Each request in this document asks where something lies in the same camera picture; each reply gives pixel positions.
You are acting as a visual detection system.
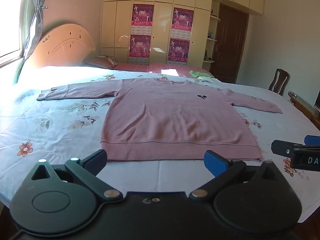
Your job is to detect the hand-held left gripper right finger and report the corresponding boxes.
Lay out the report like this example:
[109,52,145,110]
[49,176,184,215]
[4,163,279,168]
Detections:
[189,150,287,202]

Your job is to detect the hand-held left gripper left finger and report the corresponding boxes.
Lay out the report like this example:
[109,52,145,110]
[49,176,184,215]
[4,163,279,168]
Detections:
[31,149,123,204]

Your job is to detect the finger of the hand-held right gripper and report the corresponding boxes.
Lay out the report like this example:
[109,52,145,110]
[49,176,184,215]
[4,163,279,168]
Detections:
[304,135,320,146]
[271,140,304,157]

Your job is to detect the pink sweater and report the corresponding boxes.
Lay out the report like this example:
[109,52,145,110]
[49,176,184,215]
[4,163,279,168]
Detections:
[37,78,283,162]

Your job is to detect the wooden cabinet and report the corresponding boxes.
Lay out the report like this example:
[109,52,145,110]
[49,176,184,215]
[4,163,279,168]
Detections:
[287,91,320,128]

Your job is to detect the floral bedsheet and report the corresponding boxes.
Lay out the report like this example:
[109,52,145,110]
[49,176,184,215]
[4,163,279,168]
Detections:
[0,66,320,224]

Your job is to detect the dark wooden chair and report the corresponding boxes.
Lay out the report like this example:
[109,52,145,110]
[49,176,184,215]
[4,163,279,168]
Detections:
[269,68,290,96]

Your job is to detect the green cloth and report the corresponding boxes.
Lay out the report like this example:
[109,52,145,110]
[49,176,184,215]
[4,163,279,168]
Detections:
[189,70,212,78]

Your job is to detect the striped pillow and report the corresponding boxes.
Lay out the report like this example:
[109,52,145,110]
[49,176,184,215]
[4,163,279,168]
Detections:
[86,56,118,69]

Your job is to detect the pink checked blanket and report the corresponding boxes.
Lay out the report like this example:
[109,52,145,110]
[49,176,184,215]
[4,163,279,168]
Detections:
[112,62,214,78]

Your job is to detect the dark wooden door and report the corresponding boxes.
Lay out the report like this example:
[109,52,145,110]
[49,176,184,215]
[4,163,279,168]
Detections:
[209,3,249,84]

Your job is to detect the pink wooden headboard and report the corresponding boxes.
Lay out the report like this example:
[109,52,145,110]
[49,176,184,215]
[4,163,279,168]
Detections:
[24,24,96,69]

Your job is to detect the cream corner shelf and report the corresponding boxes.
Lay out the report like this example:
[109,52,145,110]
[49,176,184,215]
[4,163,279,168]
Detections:
[203,9,222,63]

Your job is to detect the cream wardrobe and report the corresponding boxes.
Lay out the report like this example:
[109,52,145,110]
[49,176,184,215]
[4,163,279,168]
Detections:
[100,0,265,66]

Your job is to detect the grey patterned curtain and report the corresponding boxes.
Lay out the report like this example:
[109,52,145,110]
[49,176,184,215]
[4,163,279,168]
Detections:
[22,0,48,61]

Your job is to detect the window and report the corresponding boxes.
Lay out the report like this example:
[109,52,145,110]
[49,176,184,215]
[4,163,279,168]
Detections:
[0,0,28,61]

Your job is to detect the pink wall poster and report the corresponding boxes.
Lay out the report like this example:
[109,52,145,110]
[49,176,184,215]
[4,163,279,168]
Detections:
[171,7,194,39]
[131,4,154,34]
[129,34,151,64]
[168,38,190,64]

